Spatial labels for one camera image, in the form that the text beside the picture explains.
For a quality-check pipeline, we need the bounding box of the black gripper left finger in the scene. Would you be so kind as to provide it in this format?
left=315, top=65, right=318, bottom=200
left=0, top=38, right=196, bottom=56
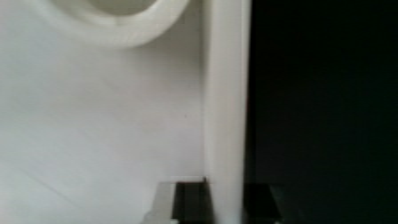
left=141, top=180, right=215, bottom=224

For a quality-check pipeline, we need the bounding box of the white square tabletop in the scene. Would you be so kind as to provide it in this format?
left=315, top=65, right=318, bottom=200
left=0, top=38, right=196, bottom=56
left=0, top=0, right=253, bottom=224

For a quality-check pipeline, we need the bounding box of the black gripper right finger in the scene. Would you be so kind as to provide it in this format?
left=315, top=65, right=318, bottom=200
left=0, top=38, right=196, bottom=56
left=244, top=183, right=283, bottom=224

